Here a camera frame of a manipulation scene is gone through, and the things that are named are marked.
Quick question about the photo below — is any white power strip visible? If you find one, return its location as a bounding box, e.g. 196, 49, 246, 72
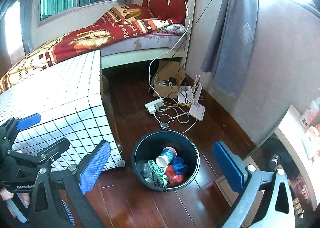
145, 98, 165, 115

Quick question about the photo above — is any table with checkered cloth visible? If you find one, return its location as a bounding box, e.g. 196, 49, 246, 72
0, 50, 127, 171

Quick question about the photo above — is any white router with antennas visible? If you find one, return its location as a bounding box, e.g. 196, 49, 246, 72
189, 74, 206, 121

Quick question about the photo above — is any thin black cable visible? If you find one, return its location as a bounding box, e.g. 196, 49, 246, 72
172, 0, 225, 58

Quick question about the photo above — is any blue cloth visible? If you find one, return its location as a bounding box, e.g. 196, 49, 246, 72
172, 157, 189, 175

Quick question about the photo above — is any red yellow printed blanket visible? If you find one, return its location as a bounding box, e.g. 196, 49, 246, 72
0, 3, 179, 93

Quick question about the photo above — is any grey patterned curtain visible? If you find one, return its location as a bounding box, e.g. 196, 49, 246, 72
201, 0, 259, 98

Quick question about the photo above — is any bright side window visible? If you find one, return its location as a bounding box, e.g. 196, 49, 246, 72
4, 6, 22, 63

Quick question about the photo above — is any thick white cable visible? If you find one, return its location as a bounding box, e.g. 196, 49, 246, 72
149, 0, 191, 93

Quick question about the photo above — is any white orange tissue pack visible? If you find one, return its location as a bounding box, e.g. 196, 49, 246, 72
301, 125, 320, 160

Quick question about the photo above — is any green white carton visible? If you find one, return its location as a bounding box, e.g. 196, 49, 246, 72
147, 160, 168, 188

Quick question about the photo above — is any white pump bottle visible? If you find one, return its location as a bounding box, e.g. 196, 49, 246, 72
300, 100, 319, 128

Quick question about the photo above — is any black plastic bin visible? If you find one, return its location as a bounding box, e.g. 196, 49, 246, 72
132, 130, 200, 192

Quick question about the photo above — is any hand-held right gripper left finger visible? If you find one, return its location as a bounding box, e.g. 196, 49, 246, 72
27, 140, 111, 228

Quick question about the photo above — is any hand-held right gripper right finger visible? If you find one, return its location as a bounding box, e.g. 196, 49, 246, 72
213, 140, 294, 228

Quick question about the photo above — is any white shelf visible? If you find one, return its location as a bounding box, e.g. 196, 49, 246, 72
276, 104, 320, 218

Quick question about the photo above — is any clear plastic bag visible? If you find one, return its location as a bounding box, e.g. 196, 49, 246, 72
136, 159, 155, 185

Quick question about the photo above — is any person's left hand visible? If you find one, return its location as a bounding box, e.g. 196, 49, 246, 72
0, 188, 32, 218

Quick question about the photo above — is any white bed with red headboard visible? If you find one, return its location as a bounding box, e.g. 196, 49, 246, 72
0, 0, 197, 93

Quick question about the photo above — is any floral pillow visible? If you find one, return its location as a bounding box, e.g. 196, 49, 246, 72
160, 23, 187, 34

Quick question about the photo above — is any small white modem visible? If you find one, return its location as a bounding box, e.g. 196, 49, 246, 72
178, 88, 194, 104

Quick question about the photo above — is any blue white paper cup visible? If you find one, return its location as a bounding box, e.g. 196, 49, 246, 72
155, 147, 177, 167

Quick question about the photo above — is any cardboard box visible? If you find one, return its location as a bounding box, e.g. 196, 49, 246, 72
153, 60, 186, 98

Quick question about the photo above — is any red plastic bag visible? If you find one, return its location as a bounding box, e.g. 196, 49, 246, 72
165, 165, 187, 186

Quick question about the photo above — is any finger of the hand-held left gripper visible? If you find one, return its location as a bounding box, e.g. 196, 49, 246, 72
0, 113, 42, 148
7, 138, 70, 166

